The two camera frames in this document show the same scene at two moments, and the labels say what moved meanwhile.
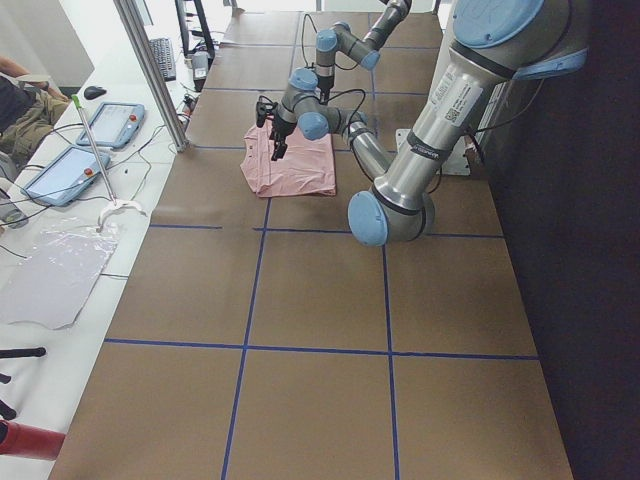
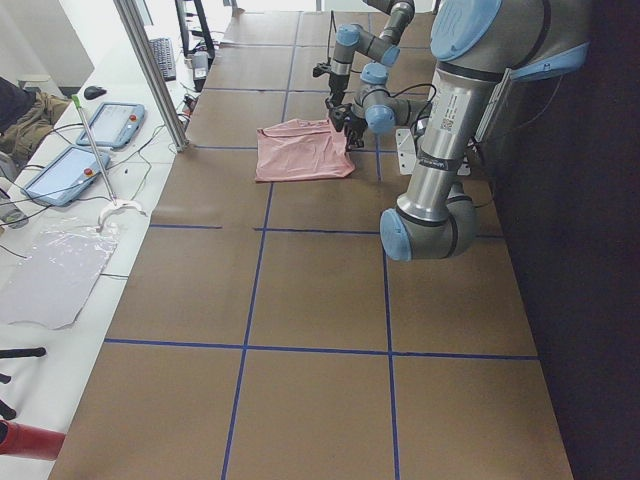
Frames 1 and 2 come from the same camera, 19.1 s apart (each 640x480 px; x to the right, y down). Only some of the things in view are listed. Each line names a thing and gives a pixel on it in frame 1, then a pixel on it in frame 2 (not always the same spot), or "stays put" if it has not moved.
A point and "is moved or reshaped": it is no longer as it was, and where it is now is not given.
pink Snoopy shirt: (306, 168) is moved or reshaped
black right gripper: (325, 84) → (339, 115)
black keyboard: (162, 49) stays put
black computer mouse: (92, 92) stays put
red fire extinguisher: (27, 441) stays put
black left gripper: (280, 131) → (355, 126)
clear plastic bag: (50, 284) stays put
